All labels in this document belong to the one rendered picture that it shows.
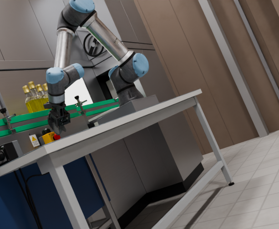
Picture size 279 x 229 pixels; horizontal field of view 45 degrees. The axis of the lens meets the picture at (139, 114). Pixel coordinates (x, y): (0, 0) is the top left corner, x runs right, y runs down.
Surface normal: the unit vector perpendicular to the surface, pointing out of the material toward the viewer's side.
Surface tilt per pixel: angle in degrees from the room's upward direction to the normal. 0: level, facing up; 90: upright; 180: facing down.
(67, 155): 90
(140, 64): 94
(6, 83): 90
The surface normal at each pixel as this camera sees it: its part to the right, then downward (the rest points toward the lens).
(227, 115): -0.50, 0.19
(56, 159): 0.76, -0.36
